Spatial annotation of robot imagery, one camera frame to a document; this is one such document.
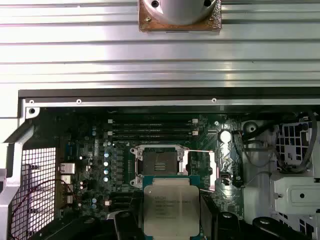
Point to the metal CPU socket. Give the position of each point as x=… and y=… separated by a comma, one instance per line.
x=160, y=160

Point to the brown square base plate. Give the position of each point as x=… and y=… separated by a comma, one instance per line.
x=147, y=26

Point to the green motherboard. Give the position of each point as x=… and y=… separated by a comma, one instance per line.
x=230, y=200

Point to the silver CPU chip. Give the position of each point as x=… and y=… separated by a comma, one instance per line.
x=171, y=200

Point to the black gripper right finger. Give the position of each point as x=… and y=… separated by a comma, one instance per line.
x=227, y=225

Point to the round silver coin battery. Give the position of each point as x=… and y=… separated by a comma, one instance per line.
x=225, y=136

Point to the black PC case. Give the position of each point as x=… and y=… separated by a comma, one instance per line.
x=125, y=103

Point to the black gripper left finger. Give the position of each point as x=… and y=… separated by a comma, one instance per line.
x=125, y=225

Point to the black RAM slot white clips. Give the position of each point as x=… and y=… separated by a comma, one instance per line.
x=150, y=121
x=150, y=133

